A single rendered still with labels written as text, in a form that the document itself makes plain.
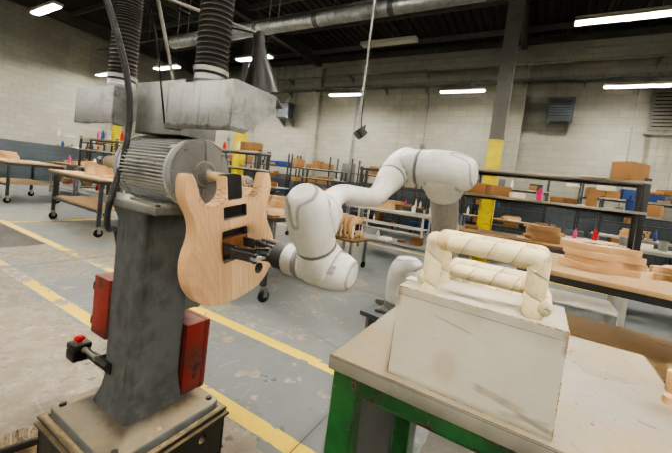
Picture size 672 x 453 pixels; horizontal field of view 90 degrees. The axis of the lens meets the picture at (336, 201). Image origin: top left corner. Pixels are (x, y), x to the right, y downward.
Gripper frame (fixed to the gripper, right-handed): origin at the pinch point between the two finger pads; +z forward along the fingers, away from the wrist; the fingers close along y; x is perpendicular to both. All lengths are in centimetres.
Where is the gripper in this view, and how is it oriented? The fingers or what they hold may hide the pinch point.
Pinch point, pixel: (236, 244)
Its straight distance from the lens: 110.2
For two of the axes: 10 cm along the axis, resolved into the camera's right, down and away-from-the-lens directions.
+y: 5.1, -1.4, 8.5
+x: 0.3, -9.8, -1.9
